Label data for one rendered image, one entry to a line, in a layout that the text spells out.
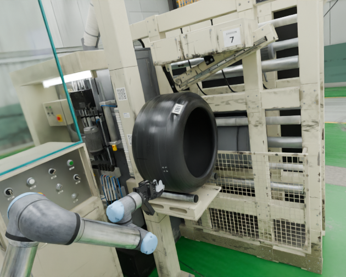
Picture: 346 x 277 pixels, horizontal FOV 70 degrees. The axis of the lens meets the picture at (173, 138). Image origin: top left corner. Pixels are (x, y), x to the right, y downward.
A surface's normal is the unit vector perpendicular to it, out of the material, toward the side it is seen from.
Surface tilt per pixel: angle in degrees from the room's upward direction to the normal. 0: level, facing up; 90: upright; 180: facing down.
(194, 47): 90
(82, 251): 90
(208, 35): 90
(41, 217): 47
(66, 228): 74
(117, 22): 90
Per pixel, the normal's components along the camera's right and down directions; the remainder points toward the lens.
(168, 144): 0.14, 0.03
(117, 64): -0.53, 0.33
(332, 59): -0.72, 0.31
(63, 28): 0.67, 0.09
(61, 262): 0.83, 0.00
